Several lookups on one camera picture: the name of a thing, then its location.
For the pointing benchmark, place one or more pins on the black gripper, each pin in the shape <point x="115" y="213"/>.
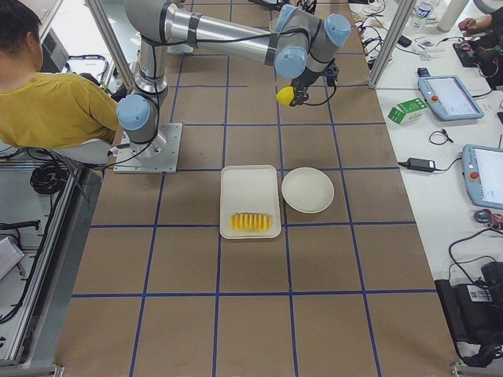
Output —
<point x="306" y="81"/>

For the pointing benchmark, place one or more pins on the yellow lemon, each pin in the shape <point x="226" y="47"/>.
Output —
<point x="286" y="96"/>

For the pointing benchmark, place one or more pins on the white ceramic bowl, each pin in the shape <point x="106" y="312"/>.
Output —
<point x="272" y="25"/>

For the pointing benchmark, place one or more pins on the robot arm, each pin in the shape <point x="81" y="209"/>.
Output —
<point x="302" y="48"/>

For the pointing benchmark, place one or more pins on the black dish rack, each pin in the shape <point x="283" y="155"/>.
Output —
<point x="305" y="5"/>

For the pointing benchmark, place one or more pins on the cream shallow plate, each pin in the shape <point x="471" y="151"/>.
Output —
<point x="307" y="190"/>

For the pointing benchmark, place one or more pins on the green white carton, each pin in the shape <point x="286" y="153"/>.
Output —
<point x="407" y="111"/>

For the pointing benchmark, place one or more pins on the cream rectangular tray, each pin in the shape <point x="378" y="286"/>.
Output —
<point x="249" y="189"/>

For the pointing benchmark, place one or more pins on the black power adapter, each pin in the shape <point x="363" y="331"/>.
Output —
<point x="425" y="165"/>

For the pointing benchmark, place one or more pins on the sliced yellow mango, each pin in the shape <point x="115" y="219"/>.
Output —
<point x="250" y="222"/>

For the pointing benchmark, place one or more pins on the upper teach pendant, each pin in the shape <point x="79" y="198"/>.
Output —
<point x="448" y="98"/>

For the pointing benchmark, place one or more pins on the teach pendant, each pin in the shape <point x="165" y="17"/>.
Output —
<point x="448" y="98"/>
<point x="482" y="170"/>

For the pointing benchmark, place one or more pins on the lower teach pendant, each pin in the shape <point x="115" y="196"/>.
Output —
<point x="482" y="170"/>

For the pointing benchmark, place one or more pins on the person in yellow shirt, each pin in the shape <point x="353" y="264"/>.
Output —
<point x="43" y="110"/>

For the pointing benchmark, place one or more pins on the aluminium frame post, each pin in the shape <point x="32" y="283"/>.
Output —
<point x="397" y="25"/>

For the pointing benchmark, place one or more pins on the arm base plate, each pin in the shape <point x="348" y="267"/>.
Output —
<point x="160" y="157"/>

